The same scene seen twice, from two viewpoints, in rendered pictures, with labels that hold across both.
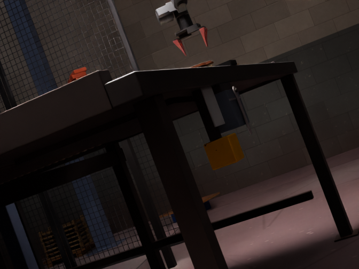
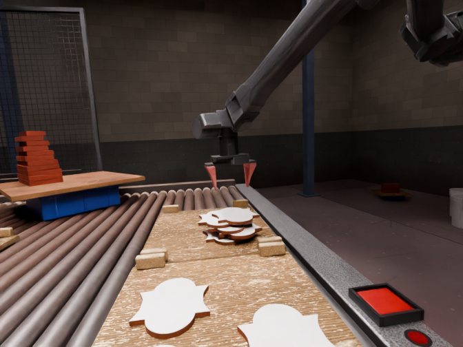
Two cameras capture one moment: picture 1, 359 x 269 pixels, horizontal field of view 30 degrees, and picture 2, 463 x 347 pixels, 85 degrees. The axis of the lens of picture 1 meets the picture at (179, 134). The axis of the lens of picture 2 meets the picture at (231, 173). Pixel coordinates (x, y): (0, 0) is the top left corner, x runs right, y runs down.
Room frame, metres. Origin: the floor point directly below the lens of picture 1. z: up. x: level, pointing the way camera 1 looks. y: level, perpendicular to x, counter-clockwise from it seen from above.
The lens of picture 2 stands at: (2.10, 0.17, 1.20)
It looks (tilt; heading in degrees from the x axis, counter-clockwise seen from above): 8 degrees down; 331
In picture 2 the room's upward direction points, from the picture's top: 3 degrees counter-clockwise
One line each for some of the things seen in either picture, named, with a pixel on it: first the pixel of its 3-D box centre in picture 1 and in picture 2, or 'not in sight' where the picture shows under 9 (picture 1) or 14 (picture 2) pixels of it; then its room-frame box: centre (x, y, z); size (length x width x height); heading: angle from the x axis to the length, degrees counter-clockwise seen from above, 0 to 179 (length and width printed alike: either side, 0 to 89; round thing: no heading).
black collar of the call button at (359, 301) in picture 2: (223, 65); (383, 302); (2.31, -0.23, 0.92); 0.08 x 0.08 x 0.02; 70
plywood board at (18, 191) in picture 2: not in sight; (70, 182); (3.52, 0.27, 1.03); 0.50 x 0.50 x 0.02; 19
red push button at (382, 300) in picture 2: not in sight; (383, 303); (2.31, -0.23, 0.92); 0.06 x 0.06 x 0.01; 70
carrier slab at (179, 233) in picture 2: not in sight; (209, 228); (2.79, -0.13, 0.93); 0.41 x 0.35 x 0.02; 159
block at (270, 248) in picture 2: not in sight; (271, 248); (2.53, -0.17, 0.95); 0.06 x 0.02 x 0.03; 68
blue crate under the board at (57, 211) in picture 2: not in sight; (73, 196); (3.45, 0.26, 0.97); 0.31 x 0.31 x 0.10; 19
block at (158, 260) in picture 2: not in sight; (150, 261); (2.63, 0.08, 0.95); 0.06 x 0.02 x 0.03; 68
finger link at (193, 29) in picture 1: (200, 37); (242, 171); (2.73, -0.22, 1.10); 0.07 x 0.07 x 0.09; 75
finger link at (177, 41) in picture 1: (184, 44); (218, 173); (2.75, -0.15, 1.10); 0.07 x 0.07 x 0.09; 75
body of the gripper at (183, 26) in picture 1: (185, 24); (229, 148); (2.74, -0.18, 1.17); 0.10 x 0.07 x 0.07; 75
